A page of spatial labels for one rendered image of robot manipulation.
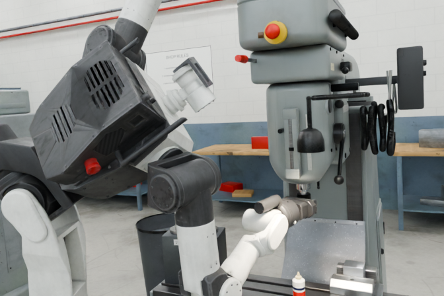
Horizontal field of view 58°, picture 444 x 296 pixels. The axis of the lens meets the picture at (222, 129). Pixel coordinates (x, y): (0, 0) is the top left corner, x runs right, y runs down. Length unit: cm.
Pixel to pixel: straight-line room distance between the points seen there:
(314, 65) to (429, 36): 439
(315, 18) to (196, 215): 59
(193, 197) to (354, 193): 96
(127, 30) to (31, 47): 737
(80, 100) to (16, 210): 34
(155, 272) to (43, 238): 222
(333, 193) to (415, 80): 57
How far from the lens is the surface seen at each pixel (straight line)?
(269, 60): 121
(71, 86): 95
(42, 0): 832
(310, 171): 124
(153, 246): 316
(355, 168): 168
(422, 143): 501
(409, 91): 148
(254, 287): 155
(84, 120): 89
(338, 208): 174
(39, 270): 116
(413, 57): 148
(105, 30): 110
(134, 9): 115
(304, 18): 110
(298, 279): 140
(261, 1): 114
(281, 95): 123
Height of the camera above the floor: 160
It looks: 5 degrees down
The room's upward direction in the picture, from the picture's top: 4 degrees counter-clockwise
